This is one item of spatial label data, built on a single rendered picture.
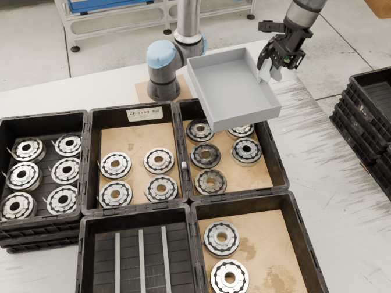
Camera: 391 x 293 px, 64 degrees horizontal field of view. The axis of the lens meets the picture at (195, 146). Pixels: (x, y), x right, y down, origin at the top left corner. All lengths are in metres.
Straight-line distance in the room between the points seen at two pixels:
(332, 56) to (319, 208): 2.02
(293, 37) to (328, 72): 2.00
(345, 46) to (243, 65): 2.20
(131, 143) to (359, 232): 0.85
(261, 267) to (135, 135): 0.61
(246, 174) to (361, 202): 0.45
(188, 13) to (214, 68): 0.29
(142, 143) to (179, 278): 0.48
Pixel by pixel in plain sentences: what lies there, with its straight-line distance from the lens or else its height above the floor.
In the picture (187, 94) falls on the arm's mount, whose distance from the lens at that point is 1.44.
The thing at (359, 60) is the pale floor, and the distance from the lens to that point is 3.11.
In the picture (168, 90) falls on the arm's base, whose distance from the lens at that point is 1.38.
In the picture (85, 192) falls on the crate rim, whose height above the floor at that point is 0.92.
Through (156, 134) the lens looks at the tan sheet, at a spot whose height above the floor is 0.83.
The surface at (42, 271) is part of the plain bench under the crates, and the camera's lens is 1.18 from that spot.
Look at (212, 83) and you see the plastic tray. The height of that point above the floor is 1.05.
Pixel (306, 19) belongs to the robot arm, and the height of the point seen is 1.30.
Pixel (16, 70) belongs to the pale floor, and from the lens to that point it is 3.05.
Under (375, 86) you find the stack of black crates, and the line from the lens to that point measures 2.10.
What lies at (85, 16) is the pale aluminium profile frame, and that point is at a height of 0.29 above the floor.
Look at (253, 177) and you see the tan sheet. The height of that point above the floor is 0.83.
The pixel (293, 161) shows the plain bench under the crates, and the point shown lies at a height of 0.70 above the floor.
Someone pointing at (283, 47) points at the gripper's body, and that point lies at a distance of 0.90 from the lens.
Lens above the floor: 1.74
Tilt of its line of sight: 54 degrees down
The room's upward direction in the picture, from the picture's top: straight up
